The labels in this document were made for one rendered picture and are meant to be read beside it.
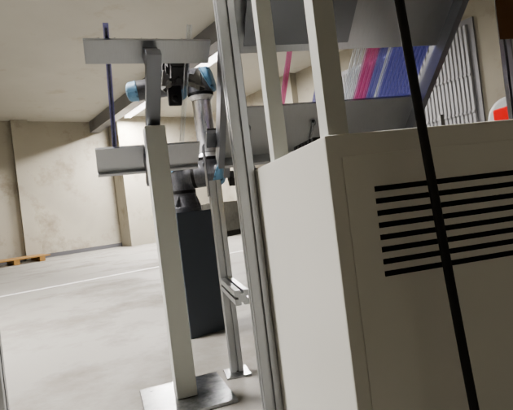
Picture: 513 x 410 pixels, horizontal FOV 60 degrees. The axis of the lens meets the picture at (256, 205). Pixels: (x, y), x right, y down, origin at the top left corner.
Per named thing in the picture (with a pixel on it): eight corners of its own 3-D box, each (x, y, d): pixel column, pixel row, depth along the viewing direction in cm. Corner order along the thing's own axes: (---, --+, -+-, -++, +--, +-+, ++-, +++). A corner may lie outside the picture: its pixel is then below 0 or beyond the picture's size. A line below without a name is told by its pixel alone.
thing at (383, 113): (223, 160, 149) (221, 154, 151) (401, 143, 164) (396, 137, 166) (225, 112, 136) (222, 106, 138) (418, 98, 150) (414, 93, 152)
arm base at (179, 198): (164, 215, 208) (160, 194, 208) (192, 211, 217) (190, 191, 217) (177, 212, 196) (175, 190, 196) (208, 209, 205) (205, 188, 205)
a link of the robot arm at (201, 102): (199, 188, 212) (184, 73, 211) (230, 185, 210) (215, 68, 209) (191, 188, 200) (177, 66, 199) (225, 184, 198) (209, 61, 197)
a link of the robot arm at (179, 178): (174, 192, 213) (171, 164, 213) (202, 189, 211) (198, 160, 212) (166, 192, 201) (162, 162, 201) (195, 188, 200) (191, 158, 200)
